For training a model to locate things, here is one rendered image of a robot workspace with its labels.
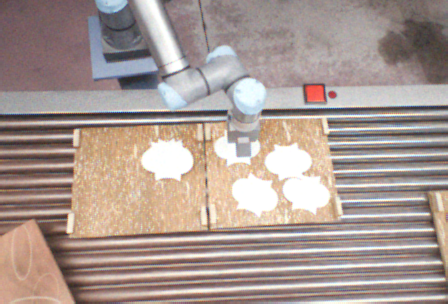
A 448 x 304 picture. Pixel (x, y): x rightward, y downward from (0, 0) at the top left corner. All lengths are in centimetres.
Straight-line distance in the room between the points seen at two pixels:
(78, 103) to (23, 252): 51
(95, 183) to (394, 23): 226
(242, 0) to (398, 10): 104
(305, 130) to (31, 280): 92
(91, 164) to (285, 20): 180
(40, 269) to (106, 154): 38
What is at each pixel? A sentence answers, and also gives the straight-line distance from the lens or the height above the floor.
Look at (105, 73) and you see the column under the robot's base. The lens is 154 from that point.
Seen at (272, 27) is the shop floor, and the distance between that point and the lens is 272.
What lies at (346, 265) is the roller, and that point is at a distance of 133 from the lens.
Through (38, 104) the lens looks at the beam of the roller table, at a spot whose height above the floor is 92.
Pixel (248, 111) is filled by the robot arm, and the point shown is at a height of 131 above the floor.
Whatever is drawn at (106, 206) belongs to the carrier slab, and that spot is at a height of 94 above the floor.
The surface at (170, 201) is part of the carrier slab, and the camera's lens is 127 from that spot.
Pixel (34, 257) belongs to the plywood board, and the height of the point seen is 104.
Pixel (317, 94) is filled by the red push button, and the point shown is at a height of 93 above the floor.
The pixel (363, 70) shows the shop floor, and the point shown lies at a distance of 271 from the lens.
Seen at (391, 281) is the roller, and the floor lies 92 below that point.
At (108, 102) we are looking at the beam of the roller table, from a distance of 144.
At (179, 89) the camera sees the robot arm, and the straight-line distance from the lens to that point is 96.
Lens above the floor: 218
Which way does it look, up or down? 70 degrees down
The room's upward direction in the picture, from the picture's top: 9 degrees clockwise
